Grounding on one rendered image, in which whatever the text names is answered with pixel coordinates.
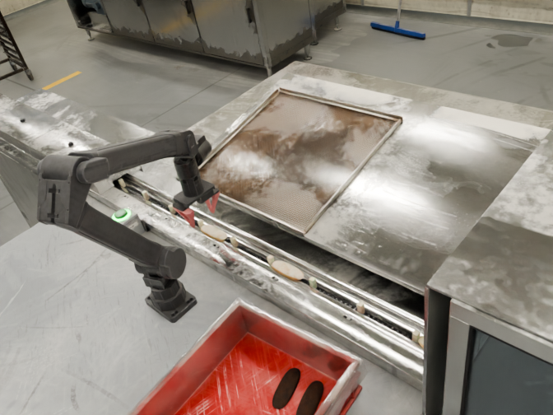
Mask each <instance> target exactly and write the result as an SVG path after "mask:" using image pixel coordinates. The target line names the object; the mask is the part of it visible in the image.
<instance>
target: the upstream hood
mask: <svg viewBox="0 0 553 415"><path fill-rule="evenodd" d="M0 138H2V139H4V140H5V141H7V142H9V143H11V144H12V145H14V146H15V147H18V148H20V149H21V150H22V151H24V152H26V153H28V154H30V155H32V156H33V157H35V158H37V159H38V160H40V161H41V160H43V159H44V158H45V157H46V156H48V155H65V156H68V153H69V152H75V151H80V150H89V149H94V148H97V147H104V146H108V145H111V144H113V143H111V142H107V141H105V140H104V139H102V138H98V137H97V136H95V135H92V134H90V133H88V132H86V131H83V130H81V129H79V128H76V127H74V126H72V125H71V124H67V123H65V122H63V121H62V120H60V119H56V118H54V117H53V116H50V115H48V114H46V113H44V112H41V111H39V110H37V109H34V108H32V107H30V106H28V105H25V104H23V103H21V102H20V101H17V100H14V99H12V98H10V97H8V96H5V95H4V94H1V93H0ZM139 170H140V171H142V172H143V170H142V167H141V166H137V167H134V168H132V169H128V170H124V171H121V172H119V173H115V174H112V175H110V176H109V178H108V179H106V180H101V181H99V182H95V183H93V184H91V188H90V189H91V190H92V191H94V192H96V193H98V194H99V195H101V194H103V193H104V192H106V191H107V190H109V189H111V188H113V187H114V184H113V181H115V180H116V179H117V178H119V177H121V176H122V175H124V174H126V173H127V172H129V171H130V173H131V175H132V174H134V173H136V172H137V171H139Z"/></svg>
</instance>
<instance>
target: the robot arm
mask: <svg viewBox="0 0 553 415"><path fill-rule="evenodd" d="M210 153H211V144H210V143H209V142H208V141H207V140H206V137H205V136H204V135H194V133H193V132H192V131H191V130H175V129H166V130H161V131H158V133H154V135H151V136H147V137H144V138H137V139H133V140H129V141H126V142H119V143H115V144H111V145H108V146H104V147H97V148H94V149H89V150H80V151H75V152H69V153H68V156H65V155H48V156H46V157H45V158H44V159H43V160H41V161H40V162H39V163H38V165H37V174H38V176H39V183H38V200H37V218H36V219H37V221H39V222H41V223H43V224H45V225H55V226H57V227H60V228H63V229H65V230H68V231H72V232H74V233H76V234H78V235H80V236H82V237H84V238H86V239H88V240H91V241H93V242H95V243H96V244H98V245H101V246H103V247H105V248H106V249H110V250H112V251H113V252H115V253H117V254H120V255H122V256H123V257H125V258H127V259H128V260H130V261H132V262H134V267H135V269H136V271H137V272H138V273H141V274H144V276H143V277H142V279H143V281H144V283H145V285H146V287H149V288H150V289H151V294H150V295H149V296H147V297H146V298H145V302H146V304H147V305H148V306H150V307H151V308H152V309H153V310H154V311H156V312H157V313H159V314H160V315H162V316H163V317H164V318H166V319H167V320H168V321H169V322H170V323H175V322H177V321H178V320H179V319H180V318H181V317H183V316H184V315H185V314H186V313H187V312H188V311H189V310H191V309H192V308H193V307H194V306H195V305H196V304H197V303H198V301H197V299H196V297H195V296H194V295H192V294H191V293H189V292H188V291H186V290H185V288H184V285H183V283H182V282H181V281H179V280H178V278H180V277H181V276H182V275H183V273H184V270H185V267H186V262H187V258H186V254H185V251H184V250H183V249H182V248H179V247H176V246H164V245H161V244H159V243H157V242H155V241H152V240H148V239H147V238H146V237H144V236H142V235H140V234H138V233H136V232H135V231H133V230H131V229H129V228H128V227H126V226H125V225H123V224H121V223H119V222H118V221H115V220H114V219H113V218H111V217H108V216H107V215H105V214H104V213H102V212H100V211H98V210H97V209H95V208H93V207H92V206H91V205H90V204H88V202H87V201H86V198H87V196H88V193H89V191H90V188H91V184H93V183H95V182H99V181H101V180H106V179H108V178H109V176H110V175H112V174H115V173H119V172H121V171H124V170H128V169H132V168H134V167H137V166H142V165H145V164H147V163H150V162H153V161H158V160H160V159H164V158H170V157H174V159H173V162H174V168H175V170H176V173H177V176H178V178H179V182H180V185H181V188H182V191H181V192H179V193H178V194H176V195H175V196H174V197H173V199H174V201H175V203H173V204H172V206H173V209H174V210H175V211H176V212H178V213H179V214H180V215H181V216H182V217H183V218H184V219H185V220H186V221H187V222H188V224H189V225H190V226H191V227H193V228H194V227H195V221H194V211H193V210H191V209H189V208H190V205H192V204H193V203H195V202H196V201H197V203H199V204H202V203H204V202H206V204H207V206H208V208H209V210H210V212H212V213H214V212H215V208H216V203H217V200H218V198H219V195H220V190H219V189H218V188H216V187H215V185H214V184H212V183H210V182H208V181H205V180H203V179H202V178H201V176H200V173H199V169H198V166H200V165H201V164H202V163H203V162H204V161H205V160H206V158H207V157H208V156H209V154H210ZM209 198H212V205H211V203H210V200H209Z"/></svg>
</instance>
